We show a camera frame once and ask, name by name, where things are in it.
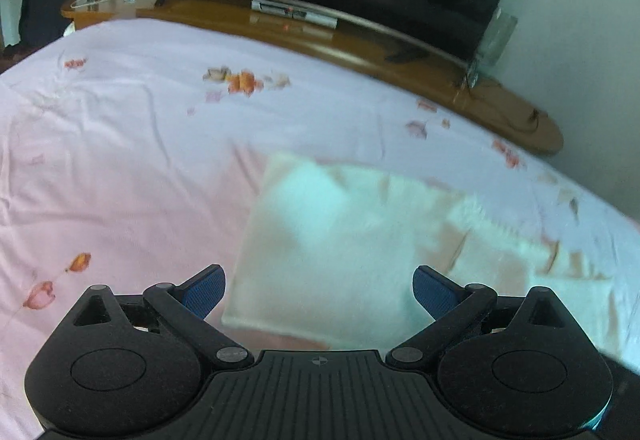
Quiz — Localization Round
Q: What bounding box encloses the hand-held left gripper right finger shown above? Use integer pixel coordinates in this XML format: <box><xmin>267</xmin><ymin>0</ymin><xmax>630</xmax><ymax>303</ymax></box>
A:
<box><xmin>387</xmin><ymin>265</ymin><xmax>577</xmax><ymax>371</ymax></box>

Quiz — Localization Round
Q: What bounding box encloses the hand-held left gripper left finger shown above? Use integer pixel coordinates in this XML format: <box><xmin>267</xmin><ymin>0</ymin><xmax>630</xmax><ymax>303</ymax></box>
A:
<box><xmin>65</xmin><ymin>264</ymin><xmax>254</xmax><ymax>371</ymax></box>

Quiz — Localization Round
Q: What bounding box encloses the small white garment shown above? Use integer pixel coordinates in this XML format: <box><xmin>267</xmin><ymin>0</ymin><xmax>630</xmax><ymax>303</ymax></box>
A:
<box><xmin>220</xmin><ymin>152</ymin><xmax>626</xmax><ymax>357</ymax></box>

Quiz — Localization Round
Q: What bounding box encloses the pink floral bed sheet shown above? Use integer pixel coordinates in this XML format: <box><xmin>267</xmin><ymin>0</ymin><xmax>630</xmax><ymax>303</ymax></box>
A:
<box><xmin>0</xmin><ymin>17</ymin><xmax>640</xmax><ymax>440</ymax></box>

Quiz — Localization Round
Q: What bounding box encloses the clear glass vase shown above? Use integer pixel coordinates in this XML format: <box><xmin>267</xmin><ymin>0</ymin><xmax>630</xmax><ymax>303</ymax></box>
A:
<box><xmin>466</xmin><ymin>7</ymin><xmax>519</xmax><ymax>88</ymax></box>

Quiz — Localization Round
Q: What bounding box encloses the wooden television stand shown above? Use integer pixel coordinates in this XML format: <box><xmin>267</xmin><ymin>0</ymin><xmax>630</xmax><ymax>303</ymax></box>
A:
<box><xmin>61</xmin><ymin>0</ymin><xmax>565</xmax><ymax>155</ymax></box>

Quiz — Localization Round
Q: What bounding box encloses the silver set-top box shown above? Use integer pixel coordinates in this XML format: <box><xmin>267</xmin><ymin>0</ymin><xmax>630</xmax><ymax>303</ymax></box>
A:
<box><xmin>251</xmin><ymin>0</ymin><xmax>339</xmax><ymax>28</ymax></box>

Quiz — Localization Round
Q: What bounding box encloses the black cable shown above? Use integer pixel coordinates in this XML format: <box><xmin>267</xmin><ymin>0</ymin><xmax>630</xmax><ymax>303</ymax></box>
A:
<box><xmin>470</xmin><ymin>84</ymin><xmax>547</xmax><ymax>131</ymax></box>

